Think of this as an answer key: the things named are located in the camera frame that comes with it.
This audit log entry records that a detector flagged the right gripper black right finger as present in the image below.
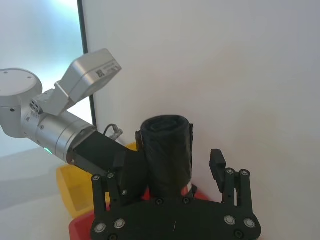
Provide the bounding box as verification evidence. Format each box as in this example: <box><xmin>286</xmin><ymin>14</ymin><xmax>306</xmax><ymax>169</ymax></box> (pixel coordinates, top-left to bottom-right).
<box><xmin>209</xmin><ymin>148</ymin><xmax>252</xmax><ymax>214</ymax></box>

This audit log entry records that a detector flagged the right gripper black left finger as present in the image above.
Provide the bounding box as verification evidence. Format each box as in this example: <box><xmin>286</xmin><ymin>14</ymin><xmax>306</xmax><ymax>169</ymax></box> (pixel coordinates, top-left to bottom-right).
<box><xmin>90</xmin><ymin>151</ymin><xmax>133</xmax><ymax>219</ymax></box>

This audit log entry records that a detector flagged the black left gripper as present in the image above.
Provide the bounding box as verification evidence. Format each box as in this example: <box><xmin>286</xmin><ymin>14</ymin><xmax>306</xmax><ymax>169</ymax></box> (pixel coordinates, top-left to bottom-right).
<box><xmin>71</xmin><ymin>131</ymin><xmax>150</xmax><ymax>201</ymax></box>

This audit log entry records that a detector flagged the black plastic bag roll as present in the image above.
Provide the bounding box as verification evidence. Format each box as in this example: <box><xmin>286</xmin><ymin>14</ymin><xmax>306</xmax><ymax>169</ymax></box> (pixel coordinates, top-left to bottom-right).
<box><xmin>135</xmin><ymin>114</ymin><xmax>196</xmax><ymax>202</ymax></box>

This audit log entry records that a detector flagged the yellow plastic bin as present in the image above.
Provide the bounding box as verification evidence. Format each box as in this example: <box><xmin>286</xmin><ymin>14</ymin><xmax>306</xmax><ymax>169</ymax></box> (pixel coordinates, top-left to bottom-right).
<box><xmin>55</xmin><ymin>141</ymin><xmax>139</xmax><ymax>219</ymax></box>

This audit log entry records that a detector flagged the red plastic bin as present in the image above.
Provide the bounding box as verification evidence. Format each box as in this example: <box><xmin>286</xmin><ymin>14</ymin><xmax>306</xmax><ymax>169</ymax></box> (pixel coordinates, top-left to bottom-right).
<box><xmin>68</xmin><ymin>183</ymin><xmax>210</xmax><ymax>240</ymax></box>

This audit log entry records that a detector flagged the left arm thin dark cable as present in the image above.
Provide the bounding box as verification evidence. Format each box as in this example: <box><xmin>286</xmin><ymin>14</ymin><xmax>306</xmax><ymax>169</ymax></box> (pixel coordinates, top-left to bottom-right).
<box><xmin>103</xmin><ymin>124</ymin><xmax>124</xmax><ymax>140</ymax></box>

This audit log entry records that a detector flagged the black vertical frame strip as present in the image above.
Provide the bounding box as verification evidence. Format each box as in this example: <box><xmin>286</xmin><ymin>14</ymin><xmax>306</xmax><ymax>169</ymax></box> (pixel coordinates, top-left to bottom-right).
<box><xmin>76</xmin><ymin>0</ymin><xmax>99</xmax><ymax>131</ymax></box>

